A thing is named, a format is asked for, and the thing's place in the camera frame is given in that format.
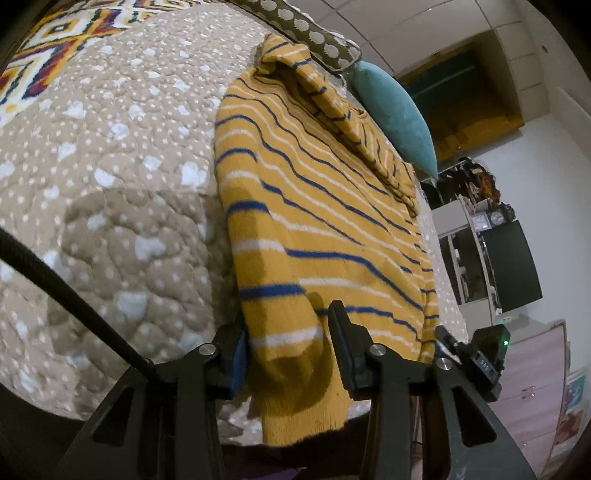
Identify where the colourful geometric patterned blanket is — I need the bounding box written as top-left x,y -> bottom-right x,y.
0,0 -> 218,127

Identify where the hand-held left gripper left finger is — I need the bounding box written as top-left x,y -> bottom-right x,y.
58,322 -> 252,480

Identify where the built-in wardrobe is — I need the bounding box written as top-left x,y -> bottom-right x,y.
392,16 -> 561,163

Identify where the colourful wall poster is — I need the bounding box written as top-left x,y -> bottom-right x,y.
551,371 -> 588,448

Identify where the white shelf unit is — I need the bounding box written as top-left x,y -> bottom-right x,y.
431,194 -> 504,329

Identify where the black monitor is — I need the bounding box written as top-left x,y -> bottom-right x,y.
480,220 -> 543,313

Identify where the olive polka dot pillow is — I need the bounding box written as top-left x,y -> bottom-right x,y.
228,0 -> 362,72

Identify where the pink drawer cabinet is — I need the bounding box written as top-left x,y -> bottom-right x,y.
487,319 -> 568,476

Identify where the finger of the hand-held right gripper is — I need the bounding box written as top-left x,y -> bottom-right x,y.
434,325 -> 472,365

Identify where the black braided cable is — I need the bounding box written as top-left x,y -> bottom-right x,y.
0,227 -> 158,377

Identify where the teal pillow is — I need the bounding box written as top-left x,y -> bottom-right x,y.
351,60 -> 439,178

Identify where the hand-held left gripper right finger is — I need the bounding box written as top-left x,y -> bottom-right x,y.
327,299 -> 537,480

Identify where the yellow striped sweater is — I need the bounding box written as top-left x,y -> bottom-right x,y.
213,33 -> 440,448

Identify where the beige quilted dotted blanket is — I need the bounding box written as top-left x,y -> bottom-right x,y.
0,2 -> 469,446

